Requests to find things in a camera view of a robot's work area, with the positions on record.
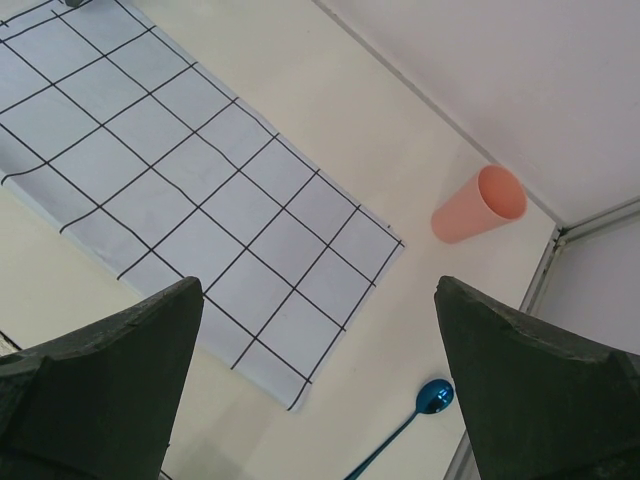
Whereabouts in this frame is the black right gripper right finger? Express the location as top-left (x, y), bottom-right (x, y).
top-left (434, 276), bottom-right (639, 479)

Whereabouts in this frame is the light blue checked placemat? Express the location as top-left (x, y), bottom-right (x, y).
top-left (1, 1), bottom-right (404, 410)

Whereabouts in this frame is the pink plastic cup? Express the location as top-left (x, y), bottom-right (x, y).
top-left (431, 165), bottom-right (528, 244)

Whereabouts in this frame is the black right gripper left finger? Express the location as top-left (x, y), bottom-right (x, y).
top-left (1, 277), bottom-right (204, 479)

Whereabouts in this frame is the blue metal spoon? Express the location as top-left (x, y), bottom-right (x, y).
top-left (345, 378), bottom-right (455, 480)

